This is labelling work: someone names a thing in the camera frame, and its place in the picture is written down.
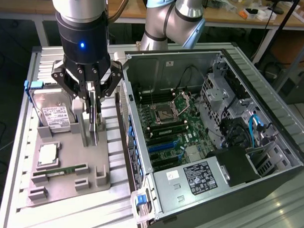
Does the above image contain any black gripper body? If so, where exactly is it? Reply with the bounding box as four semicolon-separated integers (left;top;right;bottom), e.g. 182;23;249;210
55;9;113;100

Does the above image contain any black graphics card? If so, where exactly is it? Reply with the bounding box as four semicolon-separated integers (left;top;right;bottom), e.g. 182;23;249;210
87;89;104;147

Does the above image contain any metal socket cover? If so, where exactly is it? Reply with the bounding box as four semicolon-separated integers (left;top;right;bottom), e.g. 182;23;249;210
169;90;193;117

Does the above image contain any black RAM stick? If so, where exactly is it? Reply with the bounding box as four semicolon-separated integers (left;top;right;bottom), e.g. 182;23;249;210
150;123;188;138

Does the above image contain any grey parts rack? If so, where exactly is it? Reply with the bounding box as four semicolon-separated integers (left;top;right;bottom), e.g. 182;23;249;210
21;97;113;209

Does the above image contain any silver CPU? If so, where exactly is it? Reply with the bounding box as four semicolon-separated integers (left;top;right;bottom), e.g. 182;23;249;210
37;144;60;167

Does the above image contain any long wooden desk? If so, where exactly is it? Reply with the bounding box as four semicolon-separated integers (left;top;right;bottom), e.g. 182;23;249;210
0;0;150;49

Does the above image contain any blue expansion slot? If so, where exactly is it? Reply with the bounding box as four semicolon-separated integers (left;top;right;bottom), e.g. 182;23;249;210
147;140;176;153

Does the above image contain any green RAM stick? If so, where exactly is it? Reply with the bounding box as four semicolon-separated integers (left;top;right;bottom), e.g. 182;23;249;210
32;164;86;178

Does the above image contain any green motherboard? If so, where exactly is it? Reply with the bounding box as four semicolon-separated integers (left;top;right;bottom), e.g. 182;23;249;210
135;88;217;173

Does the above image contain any black expansion slot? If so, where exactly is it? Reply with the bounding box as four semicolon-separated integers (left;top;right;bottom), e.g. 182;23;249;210
151;154;182;170

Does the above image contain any metal disk bay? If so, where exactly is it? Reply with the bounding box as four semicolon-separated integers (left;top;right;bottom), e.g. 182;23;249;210
198;70;234;107

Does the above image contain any silver chipset heatsink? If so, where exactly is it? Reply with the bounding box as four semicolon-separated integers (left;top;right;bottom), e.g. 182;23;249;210
185;145;202;162

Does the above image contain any wooden desk with clutter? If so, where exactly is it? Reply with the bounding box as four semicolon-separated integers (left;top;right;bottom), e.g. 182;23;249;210
202;0;304;66

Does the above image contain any grey power supply unit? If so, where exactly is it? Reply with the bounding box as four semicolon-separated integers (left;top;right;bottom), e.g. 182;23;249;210
152;157;233;213

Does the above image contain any black plastic shroud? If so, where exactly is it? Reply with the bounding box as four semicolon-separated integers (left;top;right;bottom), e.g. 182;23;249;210
208;146;262;188

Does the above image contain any white and black box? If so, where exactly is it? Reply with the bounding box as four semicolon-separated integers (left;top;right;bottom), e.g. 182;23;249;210
245;5;275;22

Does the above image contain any black monitor stand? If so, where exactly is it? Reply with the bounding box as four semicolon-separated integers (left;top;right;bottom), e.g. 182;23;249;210
265;0;289;16

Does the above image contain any open black PC case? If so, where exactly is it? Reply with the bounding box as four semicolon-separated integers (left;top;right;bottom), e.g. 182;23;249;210
113;44;304;228

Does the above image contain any black tripod pole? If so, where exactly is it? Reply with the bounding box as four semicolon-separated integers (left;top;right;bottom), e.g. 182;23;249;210
249;0;304;64

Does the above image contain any black floor box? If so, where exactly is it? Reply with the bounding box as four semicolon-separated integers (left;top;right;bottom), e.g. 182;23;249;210
275;70;304;106

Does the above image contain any hard disk with blue bracket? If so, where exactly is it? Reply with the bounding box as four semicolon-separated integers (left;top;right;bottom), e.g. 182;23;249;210
22;78;77;136

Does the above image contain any thick arm cable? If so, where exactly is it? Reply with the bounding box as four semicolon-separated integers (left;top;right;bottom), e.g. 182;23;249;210
107;0;132;21

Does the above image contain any black wire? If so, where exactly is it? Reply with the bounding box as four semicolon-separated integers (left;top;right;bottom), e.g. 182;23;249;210
177;63;207;91

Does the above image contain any blue wire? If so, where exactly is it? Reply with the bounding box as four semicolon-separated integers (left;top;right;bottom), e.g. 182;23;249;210
248;113;261;149

